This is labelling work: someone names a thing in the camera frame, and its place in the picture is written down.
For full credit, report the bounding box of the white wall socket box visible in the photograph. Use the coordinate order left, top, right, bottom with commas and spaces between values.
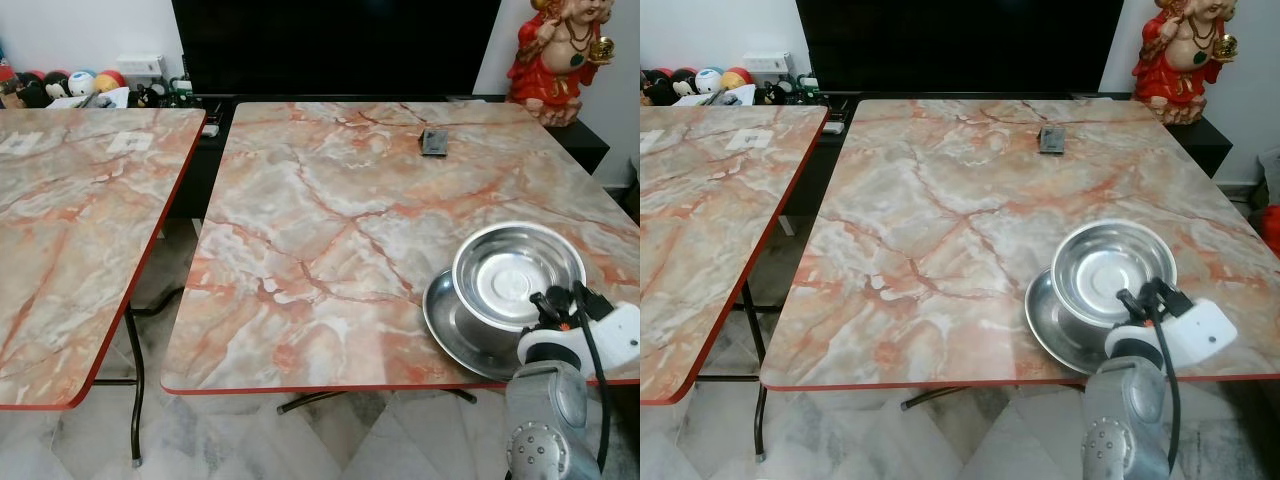
115, 53, 167, 80
742, 51, 794, 78

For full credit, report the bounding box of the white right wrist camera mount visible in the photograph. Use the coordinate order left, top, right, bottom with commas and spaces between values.
516, 302, 641, 377
1104, 299, 1242, 370

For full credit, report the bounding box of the stainless steel plate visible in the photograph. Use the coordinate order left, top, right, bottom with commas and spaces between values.
1024, 267, 1153, 377
423, 268, 561, 382

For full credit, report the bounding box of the red laughing buddha statue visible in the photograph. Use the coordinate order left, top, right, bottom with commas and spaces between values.
505, 0, 617, 127
1131, 0, 1240, 125

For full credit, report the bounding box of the large marble pattern table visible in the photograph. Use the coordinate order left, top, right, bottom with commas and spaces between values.
160, 100, 641, 416
758, 97, 1280, 463

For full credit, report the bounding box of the stainless steel bowl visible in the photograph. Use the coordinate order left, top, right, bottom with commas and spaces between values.
452, 221, 588, 332
1050, 219, 1179, 330

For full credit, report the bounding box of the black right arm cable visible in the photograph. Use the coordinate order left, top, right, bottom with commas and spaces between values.
574, 296, 612, 473
1149, 300, 1183, 473

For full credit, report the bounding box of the black television screen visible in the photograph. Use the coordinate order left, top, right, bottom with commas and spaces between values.
170, 0, 504, 99
795, 0, 1127, 97

